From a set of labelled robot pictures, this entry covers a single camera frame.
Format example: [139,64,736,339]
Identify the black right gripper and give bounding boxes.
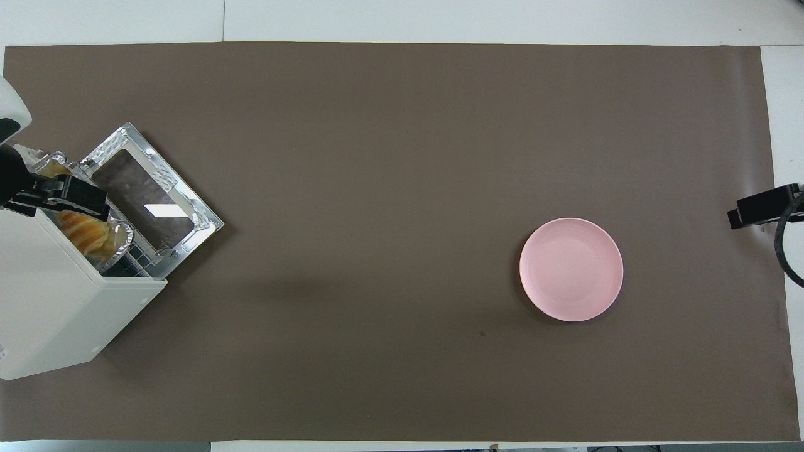
[727,183,804,230]

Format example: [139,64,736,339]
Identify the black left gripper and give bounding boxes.
[0,143,112,222]

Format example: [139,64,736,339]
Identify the golden bread loaf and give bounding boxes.
[58,210,115,262]

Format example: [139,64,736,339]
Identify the aluminium foil tray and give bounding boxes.
[31,151,135,274]

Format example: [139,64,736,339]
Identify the cream toaster oven body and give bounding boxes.
[0,144,168,382]

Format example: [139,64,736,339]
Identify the glass oven door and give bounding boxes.
[79,122,225,280]

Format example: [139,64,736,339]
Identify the pink round plate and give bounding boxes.
[519,217,624,323]

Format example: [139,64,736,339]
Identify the brown table mat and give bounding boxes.
[0,43,801,442]

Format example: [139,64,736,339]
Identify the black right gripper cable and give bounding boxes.
[774,191,804,288]

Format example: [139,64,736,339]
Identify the metal oven wire rack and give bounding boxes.
[100,242,159,279]

